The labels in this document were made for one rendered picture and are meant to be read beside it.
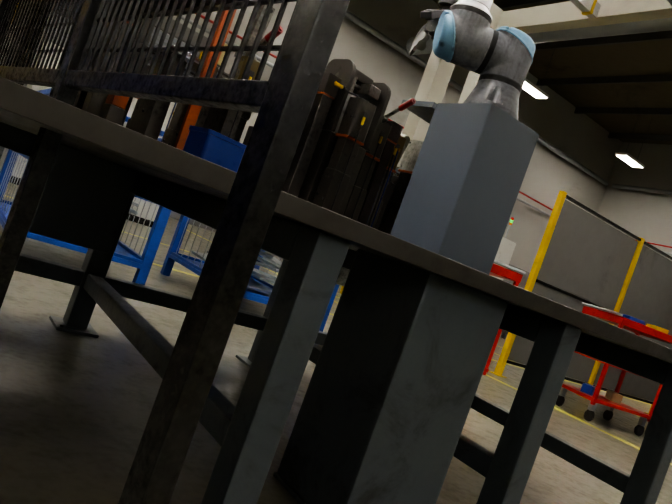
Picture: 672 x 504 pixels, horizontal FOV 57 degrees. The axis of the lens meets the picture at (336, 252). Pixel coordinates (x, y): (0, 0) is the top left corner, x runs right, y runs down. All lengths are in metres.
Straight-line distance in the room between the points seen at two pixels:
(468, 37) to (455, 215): 0.46
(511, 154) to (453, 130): 0.16
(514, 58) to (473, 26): 0.13
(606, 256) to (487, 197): 6.10
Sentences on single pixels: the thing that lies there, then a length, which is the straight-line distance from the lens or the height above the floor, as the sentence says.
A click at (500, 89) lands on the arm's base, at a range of 1.70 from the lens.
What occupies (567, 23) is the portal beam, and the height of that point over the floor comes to 3.28.
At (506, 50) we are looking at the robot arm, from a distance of 1.73.
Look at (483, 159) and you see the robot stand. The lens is 1.60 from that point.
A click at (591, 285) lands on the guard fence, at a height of 1.24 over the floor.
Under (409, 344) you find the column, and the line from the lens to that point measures 1.48.
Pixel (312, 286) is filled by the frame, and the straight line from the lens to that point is 1.22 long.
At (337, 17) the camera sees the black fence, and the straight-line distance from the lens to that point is 0.61.
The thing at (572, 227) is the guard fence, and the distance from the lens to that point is 7.08.
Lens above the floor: 0.63
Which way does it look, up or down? level
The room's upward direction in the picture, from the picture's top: 20 degrees clockwise
